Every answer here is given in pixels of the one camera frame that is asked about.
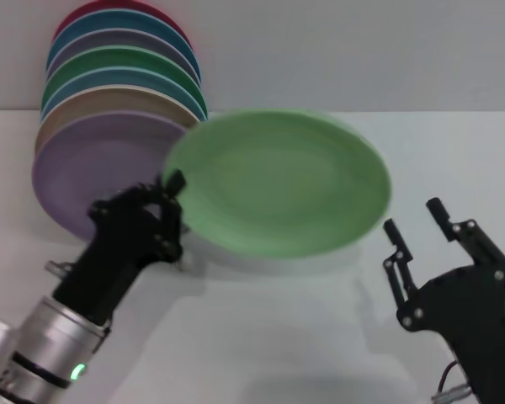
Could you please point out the red plate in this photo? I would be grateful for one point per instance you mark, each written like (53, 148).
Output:
(73, 17)

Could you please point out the light green plate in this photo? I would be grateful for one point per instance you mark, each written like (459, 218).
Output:
(278, 185)

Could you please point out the tan beige plate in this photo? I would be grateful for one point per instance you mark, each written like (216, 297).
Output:
(109, 101)

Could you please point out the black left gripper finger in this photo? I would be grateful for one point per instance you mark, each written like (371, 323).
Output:
(171, 231)
(176, 182)

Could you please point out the grey purple plate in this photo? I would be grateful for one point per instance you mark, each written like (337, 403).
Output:
(122, 38)

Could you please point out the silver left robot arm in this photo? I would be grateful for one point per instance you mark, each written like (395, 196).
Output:
(46, 336)

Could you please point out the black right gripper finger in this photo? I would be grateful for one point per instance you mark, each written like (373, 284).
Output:
(471, 240)
(400, 256)

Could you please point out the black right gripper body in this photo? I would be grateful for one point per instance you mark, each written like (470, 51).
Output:
(480, 320)

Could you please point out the teal blue plate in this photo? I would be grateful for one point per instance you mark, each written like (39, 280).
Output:
(122, 21)

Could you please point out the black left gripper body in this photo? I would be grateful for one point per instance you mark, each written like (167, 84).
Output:
(118, 244)

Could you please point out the light blue plate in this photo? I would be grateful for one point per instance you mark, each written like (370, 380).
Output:
(122, 76)

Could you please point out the dark green plate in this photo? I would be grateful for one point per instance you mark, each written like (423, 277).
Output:
(122, 56)

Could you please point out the lavender purple plate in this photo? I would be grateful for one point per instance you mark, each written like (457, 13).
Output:
(88, 168)

